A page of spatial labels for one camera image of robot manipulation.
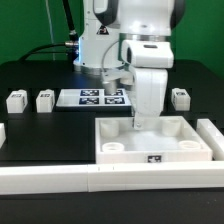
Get white front obstacle bar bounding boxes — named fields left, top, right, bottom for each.
left=0, top=161, right=224, bottom=195

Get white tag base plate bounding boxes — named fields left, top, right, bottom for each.
left=56, top=89, right=131, bottom=108

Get white square tabletop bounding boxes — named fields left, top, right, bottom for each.
left=95, top=116, right=213, bottom=164

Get white right obstacle bar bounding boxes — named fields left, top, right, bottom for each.
left=196, top=119, right=224, bottom=161

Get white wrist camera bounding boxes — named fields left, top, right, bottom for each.
left=121, top=40, right=174, bottom=68

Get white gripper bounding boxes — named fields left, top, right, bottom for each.
left=133, top=68, right=168, bottom=130

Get white left obstacle bar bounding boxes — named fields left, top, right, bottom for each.
left=0, top=123, right=6, bottom=149

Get white obstacle bar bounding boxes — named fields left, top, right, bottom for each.
left=0, top=123, right=6, bottom=149
left=196, top=119, right=224, bottom=161
left=0, top=161, right=224, bottom=195

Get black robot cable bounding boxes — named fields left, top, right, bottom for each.
left=18, top=0, right=80, bottom=62

